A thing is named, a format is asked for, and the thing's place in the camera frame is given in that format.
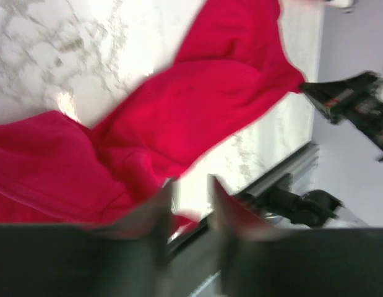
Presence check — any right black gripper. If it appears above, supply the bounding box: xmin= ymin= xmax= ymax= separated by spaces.
xmin=301 ymin=72 xmax=383 ymax=162

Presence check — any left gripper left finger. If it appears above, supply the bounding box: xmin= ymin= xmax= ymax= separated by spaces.
xmin=88 ymin=178 xmax=175 ymax=272

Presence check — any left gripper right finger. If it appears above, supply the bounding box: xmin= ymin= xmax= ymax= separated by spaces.
xmin=209 ymin=175 xmax=290 ymax=296

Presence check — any magenta polo shirt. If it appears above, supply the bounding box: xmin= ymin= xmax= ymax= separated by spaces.
xmin=0 ymin=1 xmax=304 ymax=224

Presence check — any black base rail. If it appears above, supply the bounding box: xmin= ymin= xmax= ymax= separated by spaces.
xmin=170 ymin=145 xmax=344 ymax=253

